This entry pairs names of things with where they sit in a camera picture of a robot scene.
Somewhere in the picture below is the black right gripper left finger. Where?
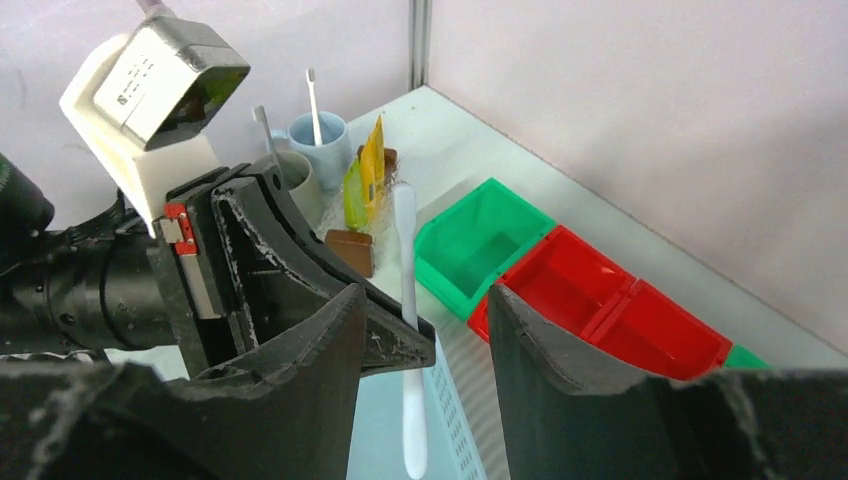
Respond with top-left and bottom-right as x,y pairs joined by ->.
1,285 -> 366,479

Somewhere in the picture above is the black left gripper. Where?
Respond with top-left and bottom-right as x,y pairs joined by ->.
1,160 -> 265,375

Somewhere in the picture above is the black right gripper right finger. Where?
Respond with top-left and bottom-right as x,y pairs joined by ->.
488,285 -> 847,479

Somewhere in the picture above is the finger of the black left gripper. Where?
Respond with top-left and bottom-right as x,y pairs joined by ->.
210,162 -> 436,376

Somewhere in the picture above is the light blue plastic basket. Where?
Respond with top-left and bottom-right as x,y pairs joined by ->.
347,327 -> 511,479

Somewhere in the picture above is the grey ceramic mug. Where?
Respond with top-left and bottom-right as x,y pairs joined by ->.
277,150 -> 326,228

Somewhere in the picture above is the red plastic bin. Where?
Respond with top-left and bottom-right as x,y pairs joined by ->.
459,226 -> 732,380

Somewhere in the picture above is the light blue ceramic mug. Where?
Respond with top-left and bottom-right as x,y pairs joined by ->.
271,111 -> 355,192

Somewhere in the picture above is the yellow toothpaste tube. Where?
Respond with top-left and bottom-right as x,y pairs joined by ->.
359,115 -> 385,222

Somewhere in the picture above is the green bin with toothpaste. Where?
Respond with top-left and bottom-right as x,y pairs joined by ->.
414,178 -> 556,322

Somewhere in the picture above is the green bin with toothbrushes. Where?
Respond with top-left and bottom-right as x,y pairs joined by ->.
723,344 -> 771,369

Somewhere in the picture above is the glass jar with brown lid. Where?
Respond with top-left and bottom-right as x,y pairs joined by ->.
325,229 -> 375,278

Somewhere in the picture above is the clear textured glass tray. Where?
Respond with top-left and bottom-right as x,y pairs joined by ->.
315,191 -> 397,279

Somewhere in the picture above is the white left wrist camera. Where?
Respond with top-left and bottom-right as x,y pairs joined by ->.
59,4 -> 250,228

